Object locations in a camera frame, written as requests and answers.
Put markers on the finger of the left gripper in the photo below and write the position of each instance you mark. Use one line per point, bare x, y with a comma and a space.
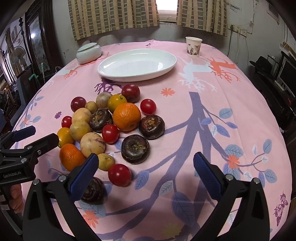
24, 133
40, 146

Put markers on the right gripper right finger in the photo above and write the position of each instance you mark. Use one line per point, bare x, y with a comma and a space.
252, 218

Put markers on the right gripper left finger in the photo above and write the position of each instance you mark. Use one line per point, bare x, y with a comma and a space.
40, 221

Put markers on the small yellow tomato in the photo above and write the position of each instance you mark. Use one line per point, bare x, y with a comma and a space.
64, 137

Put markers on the small orange mandarin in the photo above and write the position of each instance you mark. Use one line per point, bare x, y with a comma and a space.
71, 157

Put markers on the red cherry tomato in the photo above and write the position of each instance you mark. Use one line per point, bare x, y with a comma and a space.
110, 134
148, 107
119, 175
66, 122

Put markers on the tan pepino melon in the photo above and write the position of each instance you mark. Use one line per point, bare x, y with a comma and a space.
82, 114
92, 143
78, 129

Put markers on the tan pepino melon front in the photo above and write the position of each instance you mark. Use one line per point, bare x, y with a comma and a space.
92, 143

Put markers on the tan pepino melon back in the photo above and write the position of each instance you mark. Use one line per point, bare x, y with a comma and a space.
82, 114

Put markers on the dark red plum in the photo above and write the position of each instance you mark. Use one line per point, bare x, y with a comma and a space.
77, 103

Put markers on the small tan longan front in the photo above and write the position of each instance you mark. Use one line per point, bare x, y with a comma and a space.
105, 161

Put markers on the small tan longan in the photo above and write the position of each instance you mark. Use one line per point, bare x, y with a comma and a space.
91, 106
105, 161

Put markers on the small tan longan back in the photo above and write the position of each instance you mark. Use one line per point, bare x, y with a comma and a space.
91, 106

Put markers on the brown round passion fruit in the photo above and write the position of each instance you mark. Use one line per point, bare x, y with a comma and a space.
102, 100

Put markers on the yellow green citrus fruit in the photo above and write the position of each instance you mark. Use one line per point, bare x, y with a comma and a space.
114, 101

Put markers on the large orange mandarin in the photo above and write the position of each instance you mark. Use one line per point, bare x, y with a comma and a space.
126, 117

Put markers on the large red plum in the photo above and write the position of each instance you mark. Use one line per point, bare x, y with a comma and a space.
131, 92

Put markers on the red cherry tomato front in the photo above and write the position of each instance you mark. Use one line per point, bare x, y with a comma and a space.
119, 175

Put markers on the person's left hand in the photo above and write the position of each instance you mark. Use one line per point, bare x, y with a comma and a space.
16, 201

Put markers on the standing fan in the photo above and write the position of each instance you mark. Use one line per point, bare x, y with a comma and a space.
18, 53

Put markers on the dark wooden cabinet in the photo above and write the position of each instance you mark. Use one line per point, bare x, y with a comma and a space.
41, 38

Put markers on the white ceramic lidded jar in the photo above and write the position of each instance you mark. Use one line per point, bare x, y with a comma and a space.
88, 53

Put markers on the pink patterned tablecloth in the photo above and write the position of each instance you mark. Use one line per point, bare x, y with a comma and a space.
209, 106

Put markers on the white oval plate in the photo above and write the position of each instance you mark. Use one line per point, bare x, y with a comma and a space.
137, 65

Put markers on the left plaid curtain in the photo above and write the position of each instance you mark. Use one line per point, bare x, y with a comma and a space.
89, 18

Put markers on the plaid curtain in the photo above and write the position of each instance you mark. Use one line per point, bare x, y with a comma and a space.
205, 15
89, 18

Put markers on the computer monitor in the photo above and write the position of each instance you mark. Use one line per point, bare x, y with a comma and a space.
287, 72

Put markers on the floral paper cup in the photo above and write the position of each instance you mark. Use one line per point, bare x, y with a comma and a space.
193, 46

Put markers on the right plaid curtain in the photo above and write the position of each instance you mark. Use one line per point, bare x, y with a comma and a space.
205, 15

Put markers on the wall power strip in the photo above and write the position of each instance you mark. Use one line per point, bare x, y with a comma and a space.
238, 30

